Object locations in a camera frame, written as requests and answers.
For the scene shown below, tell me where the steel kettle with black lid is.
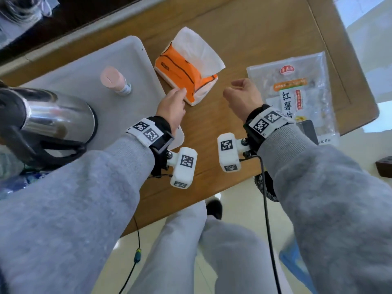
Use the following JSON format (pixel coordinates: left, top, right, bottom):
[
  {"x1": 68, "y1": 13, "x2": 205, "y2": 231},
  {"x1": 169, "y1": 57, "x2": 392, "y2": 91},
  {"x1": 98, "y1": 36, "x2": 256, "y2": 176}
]
[{"x1": 0, "y1": 81, "x2": 98, "y2": 172}]

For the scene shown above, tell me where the clear plastic labelled bag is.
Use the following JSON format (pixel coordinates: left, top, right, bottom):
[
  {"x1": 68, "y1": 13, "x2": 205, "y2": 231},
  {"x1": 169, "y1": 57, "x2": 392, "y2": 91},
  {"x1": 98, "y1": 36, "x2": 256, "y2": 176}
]
[{"x1": 246, "y1": 51, "x2": 341, "y2": 147}]

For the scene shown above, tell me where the printed paper sheet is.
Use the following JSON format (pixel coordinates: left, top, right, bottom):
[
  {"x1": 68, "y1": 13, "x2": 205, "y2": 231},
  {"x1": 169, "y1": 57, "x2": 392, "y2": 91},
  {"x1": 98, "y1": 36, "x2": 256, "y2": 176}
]
[{"x1": 0, "y1": 0, "x2": 60, "y2": 49}]

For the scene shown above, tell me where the dark wooden furniture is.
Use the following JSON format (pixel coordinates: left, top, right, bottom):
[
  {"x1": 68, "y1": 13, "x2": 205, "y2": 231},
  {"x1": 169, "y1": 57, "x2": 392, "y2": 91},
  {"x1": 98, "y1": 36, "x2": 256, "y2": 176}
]
[{"x1": 375, "y1": 156, "x2": 392, "y2": 179}]

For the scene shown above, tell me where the person's right leg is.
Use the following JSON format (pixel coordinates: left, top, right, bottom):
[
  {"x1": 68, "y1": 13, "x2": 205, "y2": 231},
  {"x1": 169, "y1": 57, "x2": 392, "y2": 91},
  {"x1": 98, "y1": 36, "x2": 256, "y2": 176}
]
[{"x1": 199, "y1": 216, "x2": 294, "y2": 294}]

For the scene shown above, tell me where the person's right hand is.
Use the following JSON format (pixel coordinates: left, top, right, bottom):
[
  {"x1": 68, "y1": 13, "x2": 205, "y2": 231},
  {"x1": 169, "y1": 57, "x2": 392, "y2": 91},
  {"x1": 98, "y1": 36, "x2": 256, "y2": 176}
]
[{"x1": 223, "y1": 78, "x2": 264, "y2": 123}]

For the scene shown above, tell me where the person's left hand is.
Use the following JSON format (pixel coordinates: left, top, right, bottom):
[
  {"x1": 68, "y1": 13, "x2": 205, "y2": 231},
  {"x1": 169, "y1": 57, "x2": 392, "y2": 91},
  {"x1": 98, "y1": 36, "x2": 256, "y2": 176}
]
[{"x1": 155, "y1": 87, "x2": 187, "y2": 137}]

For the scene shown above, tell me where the person's right forearm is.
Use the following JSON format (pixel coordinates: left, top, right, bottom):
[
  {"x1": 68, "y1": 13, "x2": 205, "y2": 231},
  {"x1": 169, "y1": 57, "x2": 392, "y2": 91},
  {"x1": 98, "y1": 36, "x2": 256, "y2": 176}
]
[{"x1": 257, "y1": 125, "x2": 392, "y2": 294}]

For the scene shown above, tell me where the person's left leg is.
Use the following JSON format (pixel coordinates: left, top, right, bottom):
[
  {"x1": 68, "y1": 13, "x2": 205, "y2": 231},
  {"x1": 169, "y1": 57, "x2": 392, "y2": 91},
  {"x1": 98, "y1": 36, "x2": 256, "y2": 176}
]
[{"x1": 127, "y1": 200, "x2": 207, "y2": 294}]

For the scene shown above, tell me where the white marker wrist tracker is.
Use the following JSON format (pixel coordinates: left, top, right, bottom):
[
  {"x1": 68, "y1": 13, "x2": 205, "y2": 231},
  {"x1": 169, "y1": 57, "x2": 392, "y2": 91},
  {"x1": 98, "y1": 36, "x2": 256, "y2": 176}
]
[
  {"x1": 217, "y1": 104, "x2": 296, "y2": 174},
  {"x1": 126, "y1": 116, "x2": 198, "y2": 189}
]

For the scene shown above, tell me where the green cap water bottle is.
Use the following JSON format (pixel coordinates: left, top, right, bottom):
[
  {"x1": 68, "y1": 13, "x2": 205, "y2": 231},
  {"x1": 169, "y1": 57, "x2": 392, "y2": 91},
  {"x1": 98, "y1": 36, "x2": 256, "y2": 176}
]
[{"x1": 0, "y1": 147, "x2": 25, "y2": 183}]

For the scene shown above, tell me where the orange tissue pack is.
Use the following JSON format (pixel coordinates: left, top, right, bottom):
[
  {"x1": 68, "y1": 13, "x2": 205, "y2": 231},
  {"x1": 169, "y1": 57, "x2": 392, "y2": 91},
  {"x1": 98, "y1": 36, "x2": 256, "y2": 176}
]
[{"x1": 154, "y1": 26, "x2": 227, "y2": 107}]

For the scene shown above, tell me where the white marker right wrist tracker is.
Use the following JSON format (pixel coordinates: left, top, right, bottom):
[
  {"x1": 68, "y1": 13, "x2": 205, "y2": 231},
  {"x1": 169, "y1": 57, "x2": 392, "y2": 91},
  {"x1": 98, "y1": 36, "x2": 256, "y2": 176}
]
[{"x1": 217, "y1": 104, "x2": 296, "y2": 174}]

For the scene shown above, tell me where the black right tracker cable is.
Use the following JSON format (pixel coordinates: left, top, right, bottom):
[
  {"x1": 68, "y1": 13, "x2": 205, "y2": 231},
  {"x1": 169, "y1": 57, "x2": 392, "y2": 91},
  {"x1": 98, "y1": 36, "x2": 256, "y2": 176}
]
[{"x1": 238, "y1": 155, "x2": 282, "y2": 294}]

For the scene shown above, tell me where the large white tray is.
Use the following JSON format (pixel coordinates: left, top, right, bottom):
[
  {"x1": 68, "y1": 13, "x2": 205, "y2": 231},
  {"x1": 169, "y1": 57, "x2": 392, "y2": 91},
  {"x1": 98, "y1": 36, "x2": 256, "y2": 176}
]
[{"x1": 0, "y1": 36, "x2": 166, "y2": 183}]

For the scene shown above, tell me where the blue plastic stool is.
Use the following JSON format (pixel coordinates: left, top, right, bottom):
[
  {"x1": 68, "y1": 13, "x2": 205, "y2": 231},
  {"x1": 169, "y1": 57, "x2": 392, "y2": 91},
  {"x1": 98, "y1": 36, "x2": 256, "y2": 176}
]
[{"x1": 278, "y1": 240, "x2": 319, "y2": 294}]

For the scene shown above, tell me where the small pink capped bottle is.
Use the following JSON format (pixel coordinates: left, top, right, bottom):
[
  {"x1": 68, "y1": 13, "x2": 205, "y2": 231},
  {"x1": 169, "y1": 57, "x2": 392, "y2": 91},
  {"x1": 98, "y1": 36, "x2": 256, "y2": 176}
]
[{"x1": 100, "y1": 66, "x2": 132, "y2": 96}]

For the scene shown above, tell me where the person's leg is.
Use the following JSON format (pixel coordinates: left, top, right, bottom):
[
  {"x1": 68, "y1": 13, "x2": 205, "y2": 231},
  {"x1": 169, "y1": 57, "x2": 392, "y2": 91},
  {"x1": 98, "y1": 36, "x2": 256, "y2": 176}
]
[
  {"x1": 127, "y1": 200, "x2": 207, "y2": 294},
  {"x1": 199, "y1": 216, "x2": 294, "y2": 294}
]

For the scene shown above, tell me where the white marker left wrist tracker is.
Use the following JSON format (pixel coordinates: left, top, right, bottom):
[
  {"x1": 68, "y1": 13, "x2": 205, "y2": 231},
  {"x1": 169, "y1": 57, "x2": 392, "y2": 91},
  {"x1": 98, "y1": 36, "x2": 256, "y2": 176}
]
[{"x1": 126, "y1": 116, "x2": 198, "y2": 189}]

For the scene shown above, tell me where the blue cap water bottle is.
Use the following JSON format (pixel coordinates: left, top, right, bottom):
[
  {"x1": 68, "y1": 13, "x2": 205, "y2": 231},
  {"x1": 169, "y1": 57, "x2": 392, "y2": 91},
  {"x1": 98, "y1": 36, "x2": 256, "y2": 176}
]
[{"x1": 0, "y1": 171, "x2": 53, "y2": 199}]

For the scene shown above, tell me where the person's left forearm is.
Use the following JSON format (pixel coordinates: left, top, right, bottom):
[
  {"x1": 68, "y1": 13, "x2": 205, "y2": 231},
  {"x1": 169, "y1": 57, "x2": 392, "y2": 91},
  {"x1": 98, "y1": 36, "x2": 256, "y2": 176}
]
[{"x1": 0, "y1": 136, "x2": 155, "y2": 294}]

